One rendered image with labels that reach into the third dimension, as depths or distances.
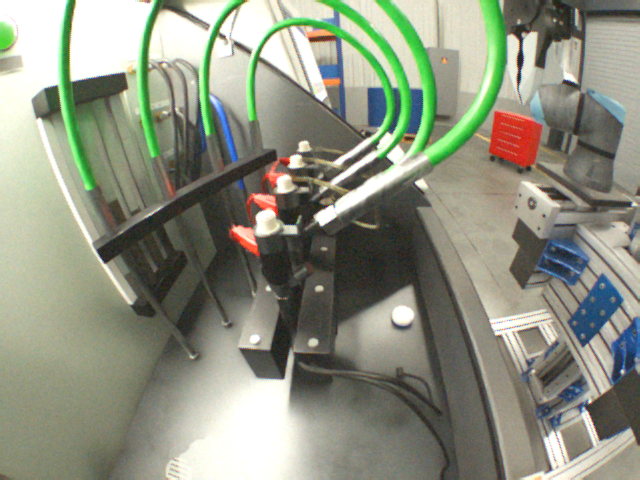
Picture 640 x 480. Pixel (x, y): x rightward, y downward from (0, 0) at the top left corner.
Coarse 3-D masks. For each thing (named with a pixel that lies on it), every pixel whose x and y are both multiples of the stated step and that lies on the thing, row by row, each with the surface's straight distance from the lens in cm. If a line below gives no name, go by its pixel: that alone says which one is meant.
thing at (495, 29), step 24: (72, 0) 31; (480, 0) 21; (72, 24) 32; (504, 24) 21; (504, 48) 20; (504, 72) 20; (72, 96) 32; (480, 96) 20; (72, 120) 31; (480, 120) 19; (72, 144) 31; (456, 144) 19; (96, 192) 32
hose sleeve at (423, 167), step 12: (420, 156) 19; (396, 168) 19; (408, 168) 18; (420, 168) 18; (432, 168) 19; (384, 180) 19; (396, 180) 18; (408, 180) 19; (360, 192) 19; (372, 192) 19; (384, 192) 19; (396, 192) 19; (336, 204) 20; (348, 204) 19; (360, 204) 19; (372, 204) 19; (348, 216) 19; (360, 216) 20
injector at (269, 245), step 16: (256, 224) 23; (256, 240) 22; (272, 240) 21; (272, 256) 22; (288, 256) 24; (272, 272) 24; (288, 272) 24; (304, 272) 24; (272, 288) 26; (288, 288) 25; (288, 304) 27; (288, 320) 30; (288, 336) 33
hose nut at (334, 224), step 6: (324, 210) 20; (330, 210) 20; (318, 216) 20; (324, 216) 20; (330, 216) 20; (336, 216) 19; (324, 222) 20; (330, 222) 20; (336, 222) 20; (342, 222) 20; (324, 228) 20; (330, 228) 20; (336, 228) 20; (330, 234) 20
